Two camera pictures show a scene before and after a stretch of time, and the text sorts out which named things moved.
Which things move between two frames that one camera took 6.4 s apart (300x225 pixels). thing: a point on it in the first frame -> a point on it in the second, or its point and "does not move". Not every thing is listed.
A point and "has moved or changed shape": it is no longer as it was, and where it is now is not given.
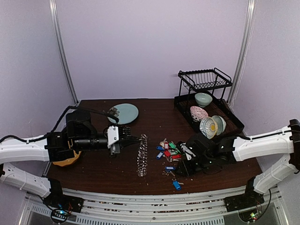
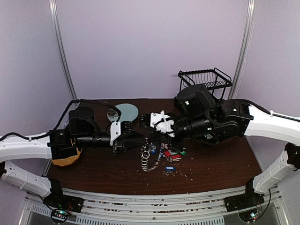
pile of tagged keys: x=170 y=151 does not move
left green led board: x=59 y=215 does not move
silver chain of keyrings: x=142 y=157 has moved or changed shape
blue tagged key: x=168 y=168 does not move
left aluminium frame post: x=54 y=19 does not move
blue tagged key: x=176 y=184 -> x=153 y=150
